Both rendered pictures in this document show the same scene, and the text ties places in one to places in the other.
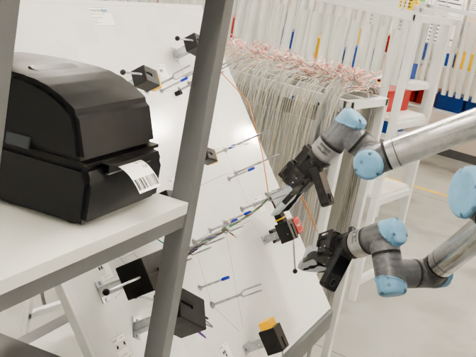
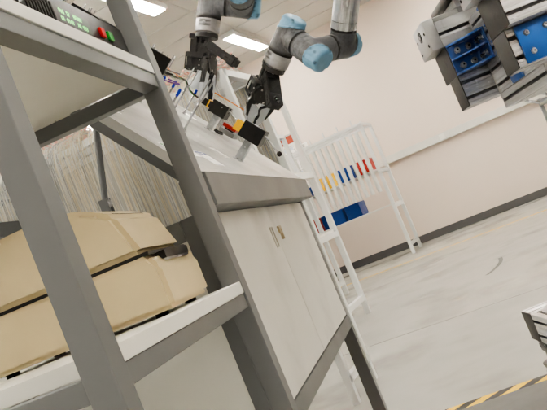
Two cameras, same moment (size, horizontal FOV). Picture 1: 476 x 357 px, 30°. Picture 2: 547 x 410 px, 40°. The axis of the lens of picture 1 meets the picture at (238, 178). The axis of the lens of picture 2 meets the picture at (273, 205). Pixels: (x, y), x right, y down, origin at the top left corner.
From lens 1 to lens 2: 1.20 m
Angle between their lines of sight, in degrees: 20
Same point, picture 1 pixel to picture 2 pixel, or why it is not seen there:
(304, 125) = (200, 113)
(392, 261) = (305, 37)
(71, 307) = not seen: hidden behind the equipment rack
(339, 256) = (268, 78)
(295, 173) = (196, 55)
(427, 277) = (340, 40)
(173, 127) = not seen: hidden behind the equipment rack
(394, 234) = (293, 19)
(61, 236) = not seen: outside the picture
